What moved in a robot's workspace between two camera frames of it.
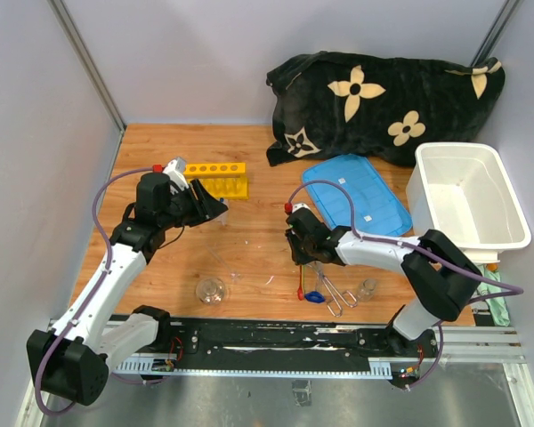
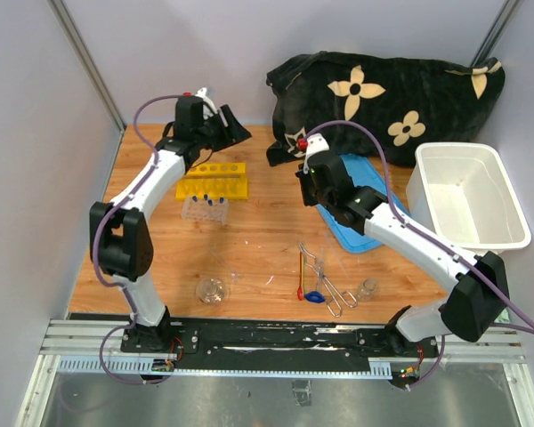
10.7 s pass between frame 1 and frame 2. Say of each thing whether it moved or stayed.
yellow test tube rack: stayed
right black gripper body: moved
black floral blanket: stayed
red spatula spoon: stayed
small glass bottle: stayed
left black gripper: moved
